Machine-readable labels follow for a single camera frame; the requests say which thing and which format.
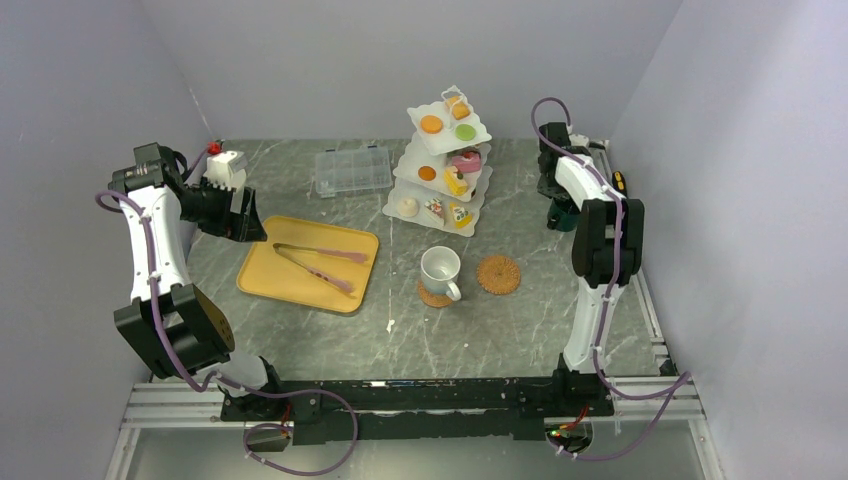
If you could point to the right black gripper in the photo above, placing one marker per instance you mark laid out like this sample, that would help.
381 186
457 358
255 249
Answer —
549 191

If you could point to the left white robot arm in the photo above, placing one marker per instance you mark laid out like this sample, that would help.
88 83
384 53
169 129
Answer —
176 329

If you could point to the tan waffle round cookie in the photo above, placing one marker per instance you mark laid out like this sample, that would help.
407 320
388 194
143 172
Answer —
431 124

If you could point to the yellow square biscuit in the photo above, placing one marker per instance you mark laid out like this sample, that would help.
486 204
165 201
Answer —
457 107

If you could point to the yellow serving tray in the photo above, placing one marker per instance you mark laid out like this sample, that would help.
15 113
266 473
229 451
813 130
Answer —
264 273

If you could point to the yellow black screwdriver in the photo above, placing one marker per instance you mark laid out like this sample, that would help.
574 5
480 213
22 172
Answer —
619 183

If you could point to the cream triangle cake slice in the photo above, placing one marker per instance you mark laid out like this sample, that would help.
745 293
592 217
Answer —
460 216

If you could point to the white three-tier dessert stand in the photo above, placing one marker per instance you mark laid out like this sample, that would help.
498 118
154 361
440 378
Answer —
436 151

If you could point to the yellow cake piece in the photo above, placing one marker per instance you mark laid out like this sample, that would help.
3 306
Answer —
455 181

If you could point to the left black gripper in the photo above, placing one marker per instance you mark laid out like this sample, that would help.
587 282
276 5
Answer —
230 225

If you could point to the pink cake with cherry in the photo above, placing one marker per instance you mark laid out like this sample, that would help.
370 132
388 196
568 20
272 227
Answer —
467 162

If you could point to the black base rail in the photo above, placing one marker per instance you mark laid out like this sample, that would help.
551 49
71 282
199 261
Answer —
399 409

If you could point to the clear plastic compartment box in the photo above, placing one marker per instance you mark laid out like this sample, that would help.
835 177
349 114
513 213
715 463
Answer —
341 172

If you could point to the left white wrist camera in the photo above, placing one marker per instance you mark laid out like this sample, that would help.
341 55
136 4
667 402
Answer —
226 169

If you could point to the white blue mug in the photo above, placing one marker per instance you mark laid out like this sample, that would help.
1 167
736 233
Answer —
439 268

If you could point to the white round cupcake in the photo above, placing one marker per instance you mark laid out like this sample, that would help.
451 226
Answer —
407 207

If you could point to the pink handled tongs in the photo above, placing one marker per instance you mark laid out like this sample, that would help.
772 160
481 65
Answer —
318 268

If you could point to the white triangle cake slice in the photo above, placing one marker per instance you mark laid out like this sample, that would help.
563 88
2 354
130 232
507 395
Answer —
434 210

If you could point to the green round macaron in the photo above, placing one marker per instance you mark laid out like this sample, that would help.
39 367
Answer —
465 132

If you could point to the orange round cookie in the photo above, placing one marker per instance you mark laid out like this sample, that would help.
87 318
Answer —
427 173

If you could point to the dark green mug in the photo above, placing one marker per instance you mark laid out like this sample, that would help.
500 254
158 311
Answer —
562 215

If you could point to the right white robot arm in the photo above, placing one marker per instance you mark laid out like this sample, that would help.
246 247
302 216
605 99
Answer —
607 245

